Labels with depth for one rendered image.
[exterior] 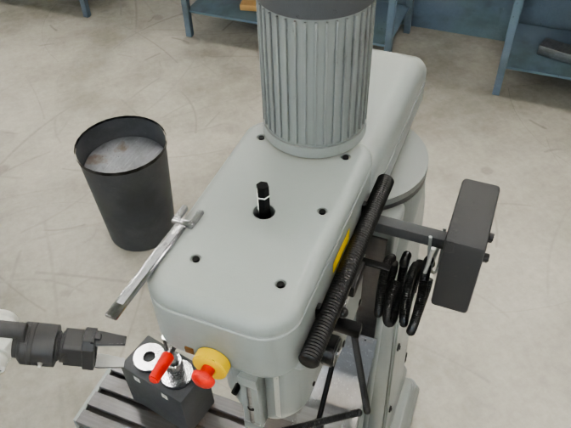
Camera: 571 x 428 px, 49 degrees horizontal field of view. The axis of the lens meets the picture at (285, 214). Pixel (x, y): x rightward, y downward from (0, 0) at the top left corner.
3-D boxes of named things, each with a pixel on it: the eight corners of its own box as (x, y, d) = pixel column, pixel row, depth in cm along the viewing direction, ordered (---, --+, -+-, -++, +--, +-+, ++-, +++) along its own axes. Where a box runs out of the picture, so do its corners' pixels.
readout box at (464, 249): (472, 317, 135) (491, 252, 121) (429, 305, 138) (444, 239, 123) (486, 251, 148) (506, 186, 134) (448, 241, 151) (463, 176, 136)
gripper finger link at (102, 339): (124, 348, 130) (93, 346, 128) (127, 335, 132) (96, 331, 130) (125, 345, 128) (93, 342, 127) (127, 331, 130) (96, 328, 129)
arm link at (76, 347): (91, 384, 135) (32, 379, 133) (98, 343, 141) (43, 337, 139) (91, 358, 125) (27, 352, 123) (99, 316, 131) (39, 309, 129)
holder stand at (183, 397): (189, 435, 181) (179, 401, 167) (132, 398, 189) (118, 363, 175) (215, 402, 188) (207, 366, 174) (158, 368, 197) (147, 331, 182)
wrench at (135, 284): (121, 323, 91) (121, 320, 90) (99, 315, 92) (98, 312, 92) (204, 213, 107) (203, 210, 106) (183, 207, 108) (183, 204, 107)
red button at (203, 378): (212, 395, 99) (210, 381, 96) (190, 386, 100) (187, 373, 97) (222, 377, 101) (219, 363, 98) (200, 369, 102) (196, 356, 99)
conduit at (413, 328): (412, 354, 149) (424, 301, 134) (347, 334, 153) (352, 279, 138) (430, 295, 161) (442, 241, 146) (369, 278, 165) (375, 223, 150)
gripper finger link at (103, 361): (125, 355, 139) (96, 352, 138) (122, 368, 137) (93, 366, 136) (125, 358, 140) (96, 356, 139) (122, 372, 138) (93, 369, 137)
